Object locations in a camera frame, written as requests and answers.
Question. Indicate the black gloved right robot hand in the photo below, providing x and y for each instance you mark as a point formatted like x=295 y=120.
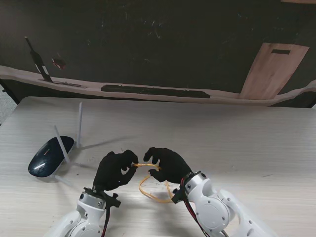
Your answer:
x=172 y=165

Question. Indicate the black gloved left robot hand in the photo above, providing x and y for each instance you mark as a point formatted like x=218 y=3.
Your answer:
x=111 y=172

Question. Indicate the black router with white antennas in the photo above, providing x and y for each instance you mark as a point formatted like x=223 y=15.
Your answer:
x=49 y=155

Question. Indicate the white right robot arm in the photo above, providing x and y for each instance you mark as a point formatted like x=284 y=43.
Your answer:
x=209 y=207

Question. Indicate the long black floor strip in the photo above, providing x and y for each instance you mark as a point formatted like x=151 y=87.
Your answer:
x=153 y=90

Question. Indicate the long beige floor band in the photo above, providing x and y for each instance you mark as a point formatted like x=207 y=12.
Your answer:
x=222 y=95

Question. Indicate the small red and black object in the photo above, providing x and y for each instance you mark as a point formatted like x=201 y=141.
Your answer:
x=59 y=63

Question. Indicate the light wooden board with slot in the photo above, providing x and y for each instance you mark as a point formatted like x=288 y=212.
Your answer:
x=269 y=74

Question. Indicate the black bottle-shaped stand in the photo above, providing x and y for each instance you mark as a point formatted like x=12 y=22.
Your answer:
x=37 y=59

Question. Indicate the light wooden furniture top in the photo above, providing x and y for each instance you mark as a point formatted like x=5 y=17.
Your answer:
x=298 y=1

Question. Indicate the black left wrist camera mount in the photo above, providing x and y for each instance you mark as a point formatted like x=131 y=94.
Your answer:
x=113 y=201

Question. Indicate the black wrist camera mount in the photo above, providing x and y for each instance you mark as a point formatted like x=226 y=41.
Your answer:
x=113 y=201
x=177 y=196

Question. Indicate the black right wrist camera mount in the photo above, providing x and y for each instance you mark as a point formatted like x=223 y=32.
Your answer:
x=177 y=196

